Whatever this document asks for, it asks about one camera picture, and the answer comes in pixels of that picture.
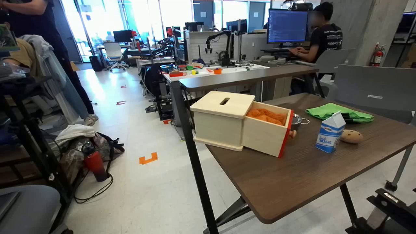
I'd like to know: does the wooden drawer with red front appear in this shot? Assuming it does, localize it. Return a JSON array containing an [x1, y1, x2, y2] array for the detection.
[[242, 102, 294, 159]]

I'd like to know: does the brown cookie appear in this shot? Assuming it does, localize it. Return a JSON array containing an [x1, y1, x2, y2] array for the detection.
[[342, 129, 364, 145]]

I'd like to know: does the black robot arm in background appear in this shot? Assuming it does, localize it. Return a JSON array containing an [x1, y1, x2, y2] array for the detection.
[[205, 31, 233, 67]]

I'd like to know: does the orange cloth in drawer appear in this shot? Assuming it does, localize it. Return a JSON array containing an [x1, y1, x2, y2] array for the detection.
[[247, 109, 286, 127]]

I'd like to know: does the cream wooden box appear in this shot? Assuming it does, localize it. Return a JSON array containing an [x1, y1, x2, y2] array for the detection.
[[190, 92, 255, 151]]

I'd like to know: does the grey desk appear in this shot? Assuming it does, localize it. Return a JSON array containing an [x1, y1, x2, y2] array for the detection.
[[168, 63, 319, 97]]

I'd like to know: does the orange floor marker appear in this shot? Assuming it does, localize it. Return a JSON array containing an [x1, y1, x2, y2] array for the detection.
[[138, 153, 159, 166]]

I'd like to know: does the small metal pot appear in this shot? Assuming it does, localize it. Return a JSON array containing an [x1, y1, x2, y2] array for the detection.
[[291, 115, 309, 131]]

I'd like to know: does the white office chair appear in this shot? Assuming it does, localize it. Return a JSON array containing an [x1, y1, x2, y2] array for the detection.
[[104, 42, 129, 72]]

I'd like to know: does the computer monitor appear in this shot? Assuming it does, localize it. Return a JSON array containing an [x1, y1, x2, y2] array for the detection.
[[267, 10, 308, 45]]

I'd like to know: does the blue white milk carton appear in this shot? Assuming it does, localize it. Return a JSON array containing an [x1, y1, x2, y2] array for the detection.
[[316, 114, 346, 154]]

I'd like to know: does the white cloth on floor pile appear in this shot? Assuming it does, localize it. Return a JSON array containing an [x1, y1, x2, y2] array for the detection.
[[55, 124, 95, 146]]

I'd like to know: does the seated person in black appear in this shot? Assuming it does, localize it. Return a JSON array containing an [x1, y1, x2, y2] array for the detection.
[[290, 2, 343, 63]]

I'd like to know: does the red fire extinguisher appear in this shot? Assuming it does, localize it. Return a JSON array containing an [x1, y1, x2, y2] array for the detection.
[[372, 44, 385, 67]]

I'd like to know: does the grey laptop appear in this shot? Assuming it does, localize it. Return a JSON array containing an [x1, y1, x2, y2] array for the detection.
[[334, 66, 416, 124]]

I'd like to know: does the black metal shelf rack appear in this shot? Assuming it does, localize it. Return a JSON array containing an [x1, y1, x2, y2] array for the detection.
[[0, 75, 74, 216]]

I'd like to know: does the standing person in dark clothes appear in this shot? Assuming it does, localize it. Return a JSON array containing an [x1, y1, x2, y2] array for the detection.
[[0, 0, 99, 125]]

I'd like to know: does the grey chair seat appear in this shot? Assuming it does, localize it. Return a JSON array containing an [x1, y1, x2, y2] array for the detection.
[[0, 185, 61, 234]]

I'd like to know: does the black table frame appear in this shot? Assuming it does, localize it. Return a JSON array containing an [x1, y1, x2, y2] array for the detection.
[[174, 83, 416, 234]]

